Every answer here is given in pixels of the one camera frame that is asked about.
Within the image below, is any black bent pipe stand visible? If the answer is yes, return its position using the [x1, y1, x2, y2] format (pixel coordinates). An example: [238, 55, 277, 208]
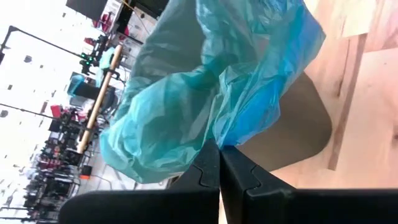
[0, 25, 84, 65]

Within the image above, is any black wall screen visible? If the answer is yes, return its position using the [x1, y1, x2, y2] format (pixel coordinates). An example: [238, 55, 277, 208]
[65, 0, 109, 21]

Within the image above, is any background bin with teal bag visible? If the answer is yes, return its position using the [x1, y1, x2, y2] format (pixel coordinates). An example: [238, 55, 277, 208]
[66, 73, 102, 101]

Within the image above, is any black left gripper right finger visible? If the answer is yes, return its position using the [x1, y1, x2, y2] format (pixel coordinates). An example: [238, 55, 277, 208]
[219, 145, 398, 224]

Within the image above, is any teal plastic trash bag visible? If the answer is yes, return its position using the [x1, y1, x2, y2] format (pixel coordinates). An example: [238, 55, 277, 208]
[98, 0, 326, 184]

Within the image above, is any grey plastic trash bin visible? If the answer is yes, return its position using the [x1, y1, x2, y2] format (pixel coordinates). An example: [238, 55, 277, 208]
[231, 71, 333, 172]

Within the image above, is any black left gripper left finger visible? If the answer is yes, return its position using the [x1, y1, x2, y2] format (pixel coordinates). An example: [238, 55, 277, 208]
[58, 139, 221, 224]

